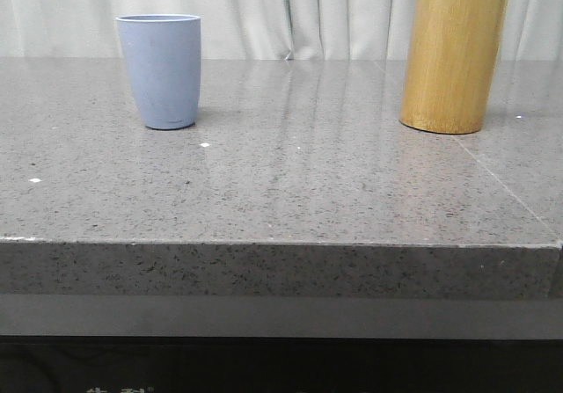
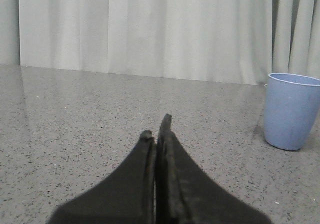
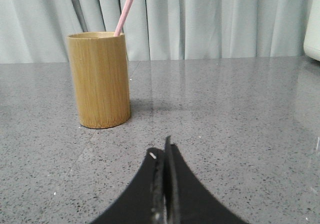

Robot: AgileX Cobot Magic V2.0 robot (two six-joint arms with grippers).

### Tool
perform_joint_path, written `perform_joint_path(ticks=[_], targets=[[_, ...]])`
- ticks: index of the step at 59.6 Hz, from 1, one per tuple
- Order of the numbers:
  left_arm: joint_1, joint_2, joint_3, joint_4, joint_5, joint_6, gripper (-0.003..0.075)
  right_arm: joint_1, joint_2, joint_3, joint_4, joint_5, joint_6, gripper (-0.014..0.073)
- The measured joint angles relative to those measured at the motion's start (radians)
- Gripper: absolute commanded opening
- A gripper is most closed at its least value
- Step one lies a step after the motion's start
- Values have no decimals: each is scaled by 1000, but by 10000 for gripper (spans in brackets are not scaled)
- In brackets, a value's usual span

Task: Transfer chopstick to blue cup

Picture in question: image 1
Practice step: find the blue plastic cup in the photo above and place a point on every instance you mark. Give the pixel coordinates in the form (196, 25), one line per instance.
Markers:
(162, 53)

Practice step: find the white curtain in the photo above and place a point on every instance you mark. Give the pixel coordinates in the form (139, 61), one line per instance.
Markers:
(230, 29)

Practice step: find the bamboo chopstick holder cup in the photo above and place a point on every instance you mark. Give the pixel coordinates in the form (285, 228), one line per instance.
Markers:
(450, 64)

